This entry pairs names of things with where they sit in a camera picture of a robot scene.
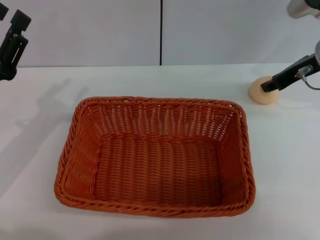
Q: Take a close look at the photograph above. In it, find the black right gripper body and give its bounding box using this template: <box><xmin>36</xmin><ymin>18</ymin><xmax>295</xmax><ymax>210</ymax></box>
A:
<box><xmin>273</xmin><ymin>53</ymin><xmax>320</xmax><ymax>90</ymax></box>

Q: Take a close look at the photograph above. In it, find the pale round bread bun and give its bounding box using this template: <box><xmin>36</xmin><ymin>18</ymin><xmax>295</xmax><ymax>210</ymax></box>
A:
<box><xmin>248</xmin><ymin>75</ymin><xmax>279</xmax><ymax>105</ymax></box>

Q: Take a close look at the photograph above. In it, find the orange woven plastic basket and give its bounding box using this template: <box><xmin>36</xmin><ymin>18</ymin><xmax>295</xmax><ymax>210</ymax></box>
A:
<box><xmin>54</xmin><ymin>95</ymin><xmax>258</xmax><ymax>218</ymax></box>

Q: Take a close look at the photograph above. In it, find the grey cable with metal plugs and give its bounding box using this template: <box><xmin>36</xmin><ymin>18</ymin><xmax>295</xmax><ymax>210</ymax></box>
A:
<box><xmin>296</xmin><ymin>64</ymin><xmax>320</xmax><ymax>90</ymax></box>

